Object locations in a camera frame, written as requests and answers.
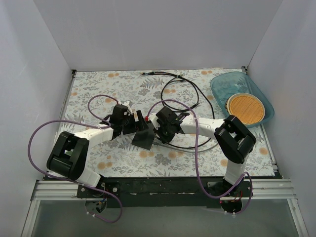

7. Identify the round woven bamboo basket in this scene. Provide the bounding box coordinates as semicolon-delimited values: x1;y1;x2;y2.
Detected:
226;93;265;125

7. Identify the floral table mat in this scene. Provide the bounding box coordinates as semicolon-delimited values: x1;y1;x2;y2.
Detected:
47;69;277;178

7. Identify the grey ethernet cable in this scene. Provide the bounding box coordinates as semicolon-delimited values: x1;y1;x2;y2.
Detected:
153;140;219;153

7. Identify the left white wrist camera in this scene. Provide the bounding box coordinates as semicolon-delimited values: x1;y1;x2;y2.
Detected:
118;101;133;115

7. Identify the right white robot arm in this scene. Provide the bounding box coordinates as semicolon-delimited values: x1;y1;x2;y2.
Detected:
148;107;256;196

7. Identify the black cable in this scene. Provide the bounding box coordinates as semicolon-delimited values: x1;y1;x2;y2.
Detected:
142;71;215;150

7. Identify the teal plastic tray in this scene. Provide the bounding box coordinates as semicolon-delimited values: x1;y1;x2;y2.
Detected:
210;72;275;127

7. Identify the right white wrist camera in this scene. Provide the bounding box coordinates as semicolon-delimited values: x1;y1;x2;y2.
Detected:
146;113;160;130

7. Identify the aluminium frame rail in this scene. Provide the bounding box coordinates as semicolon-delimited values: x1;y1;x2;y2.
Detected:
21;177;308;237

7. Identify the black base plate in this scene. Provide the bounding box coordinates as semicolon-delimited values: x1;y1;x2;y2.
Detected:
76;175;254;209

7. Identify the black network switch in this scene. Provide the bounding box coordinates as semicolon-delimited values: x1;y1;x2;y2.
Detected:
132;123;156;150

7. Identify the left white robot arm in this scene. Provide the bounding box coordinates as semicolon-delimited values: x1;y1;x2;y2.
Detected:
46;104;149;198

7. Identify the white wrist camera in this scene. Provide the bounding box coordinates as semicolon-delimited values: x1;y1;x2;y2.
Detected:
118;101;133;115
146;113;160;130

